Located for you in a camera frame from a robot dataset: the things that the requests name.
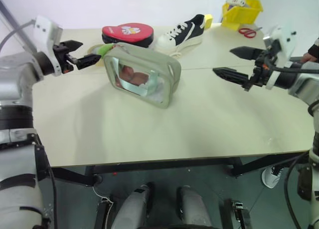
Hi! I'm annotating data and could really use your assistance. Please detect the grey robot leg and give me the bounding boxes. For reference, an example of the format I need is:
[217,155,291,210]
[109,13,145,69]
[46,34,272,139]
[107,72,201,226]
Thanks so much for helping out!
[115,182,154,229]
[176,185,213,229]

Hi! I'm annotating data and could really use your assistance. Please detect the yellow plastic bin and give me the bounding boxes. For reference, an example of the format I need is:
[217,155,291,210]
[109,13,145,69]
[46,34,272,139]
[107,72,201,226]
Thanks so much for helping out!
[221,0,264,30]

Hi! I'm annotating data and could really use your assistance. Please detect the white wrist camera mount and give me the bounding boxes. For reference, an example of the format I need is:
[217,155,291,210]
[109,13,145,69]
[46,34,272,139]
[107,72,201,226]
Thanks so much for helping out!
[263,24,299,90]
[33,14,63,77]

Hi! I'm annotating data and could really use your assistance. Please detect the grey metal pole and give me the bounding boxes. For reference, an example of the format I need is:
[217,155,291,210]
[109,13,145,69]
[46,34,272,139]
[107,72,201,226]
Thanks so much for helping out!
[0,0,28,48]

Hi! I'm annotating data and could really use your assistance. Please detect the bystander bare hand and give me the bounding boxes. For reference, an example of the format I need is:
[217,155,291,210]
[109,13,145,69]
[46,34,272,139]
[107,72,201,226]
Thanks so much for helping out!
[302,52,319,64]

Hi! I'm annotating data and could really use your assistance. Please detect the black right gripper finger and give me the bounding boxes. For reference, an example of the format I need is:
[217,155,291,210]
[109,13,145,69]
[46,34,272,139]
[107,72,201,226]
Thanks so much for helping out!
[229,46,263,61]
[212,67,250,87]

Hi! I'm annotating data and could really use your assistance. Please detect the white items in bin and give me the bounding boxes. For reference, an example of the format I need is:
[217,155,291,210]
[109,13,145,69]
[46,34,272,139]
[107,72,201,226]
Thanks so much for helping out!
[225,0,246,7]

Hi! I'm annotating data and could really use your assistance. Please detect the clear grey toiletry pouch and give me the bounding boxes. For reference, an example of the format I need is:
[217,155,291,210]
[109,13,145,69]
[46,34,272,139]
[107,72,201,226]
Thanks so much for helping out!
[103,42,182,110]

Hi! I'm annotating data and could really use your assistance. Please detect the bystander white shoe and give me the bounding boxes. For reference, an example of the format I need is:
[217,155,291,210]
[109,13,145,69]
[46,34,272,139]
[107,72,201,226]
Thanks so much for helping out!
[261,163,285,189]

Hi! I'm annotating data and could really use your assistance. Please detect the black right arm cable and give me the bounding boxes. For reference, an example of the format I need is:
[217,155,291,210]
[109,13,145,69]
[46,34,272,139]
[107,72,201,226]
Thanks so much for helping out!
[286,151,313,229]

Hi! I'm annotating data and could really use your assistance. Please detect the bystander dark sleeve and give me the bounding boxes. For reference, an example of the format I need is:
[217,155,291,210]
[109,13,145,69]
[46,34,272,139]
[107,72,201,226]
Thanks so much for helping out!
[307,35,319,56]

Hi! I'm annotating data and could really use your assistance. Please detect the black table frame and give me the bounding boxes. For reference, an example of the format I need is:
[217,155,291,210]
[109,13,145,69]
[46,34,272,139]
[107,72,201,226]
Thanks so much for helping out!
[49,152,313,188]

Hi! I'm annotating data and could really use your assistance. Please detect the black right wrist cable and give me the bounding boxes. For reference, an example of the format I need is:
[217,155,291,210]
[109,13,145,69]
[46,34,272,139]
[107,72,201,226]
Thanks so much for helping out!
[264,53,304,72]

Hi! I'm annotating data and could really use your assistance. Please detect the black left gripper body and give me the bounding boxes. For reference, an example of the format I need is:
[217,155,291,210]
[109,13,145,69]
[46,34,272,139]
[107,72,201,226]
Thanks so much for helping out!
[52,42,76,74]

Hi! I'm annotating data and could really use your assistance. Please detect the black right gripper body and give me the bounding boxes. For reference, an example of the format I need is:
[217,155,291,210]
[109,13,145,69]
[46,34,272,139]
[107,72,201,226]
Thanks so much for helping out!
[245,49,275,92]

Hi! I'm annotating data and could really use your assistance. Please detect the grey left arm cable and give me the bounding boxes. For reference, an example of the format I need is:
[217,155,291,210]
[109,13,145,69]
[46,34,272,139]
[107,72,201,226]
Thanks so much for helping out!
[0,18,36,53]

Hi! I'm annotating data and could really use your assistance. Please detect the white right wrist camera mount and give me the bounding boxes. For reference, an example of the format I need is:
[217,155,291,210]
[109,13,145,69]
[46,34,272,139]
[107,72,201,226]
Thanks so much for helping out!
[263,24,299,90]

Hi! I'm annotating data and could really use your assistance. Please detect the yellow block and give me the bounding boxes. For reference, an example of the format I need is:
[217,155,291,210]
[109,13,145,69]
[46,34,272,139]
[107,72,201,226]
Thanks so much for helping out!
[204,13,214,29]

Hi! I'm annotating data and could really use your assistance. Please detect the red black paddle case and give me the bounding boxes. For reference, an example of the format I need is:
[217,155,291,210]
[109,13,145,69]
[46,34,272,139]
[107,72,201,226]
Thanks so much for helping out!
[101,24,156,49]

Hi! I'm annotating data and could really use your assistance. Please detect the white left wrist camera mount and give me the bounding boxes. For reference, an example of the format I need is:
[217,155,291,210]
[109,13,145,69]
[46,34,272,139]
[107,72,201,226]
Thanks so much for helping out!
[33,14,63,77]

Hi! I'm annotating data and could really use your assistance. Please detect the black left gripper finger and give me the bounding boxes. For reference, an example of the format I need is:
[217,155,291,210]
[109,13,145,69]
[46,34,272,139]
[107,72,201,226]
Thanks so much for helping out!
[74,53,102,70]
[62,39,84,53]

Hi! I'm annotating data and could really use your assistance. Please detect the red handled scissors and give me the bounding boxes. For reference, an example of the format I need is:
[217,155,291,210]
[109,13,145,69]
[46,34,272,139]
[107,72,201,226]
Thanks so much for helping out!
[238,26,263,39]

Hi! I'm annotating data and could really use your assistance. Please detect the black floor stand bracket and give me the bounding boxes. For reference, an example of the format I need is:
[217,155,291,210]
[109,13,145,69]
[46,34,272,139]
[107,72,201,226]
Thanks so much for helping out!
[94,198,115,229]
[223,198,252,229]

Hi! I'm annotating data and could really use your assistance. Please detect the black white sneaker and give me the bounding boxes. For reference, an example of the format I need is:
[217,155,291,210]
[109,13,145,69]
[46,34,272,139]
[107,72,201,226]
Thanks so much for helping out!
[155,13,206,58]

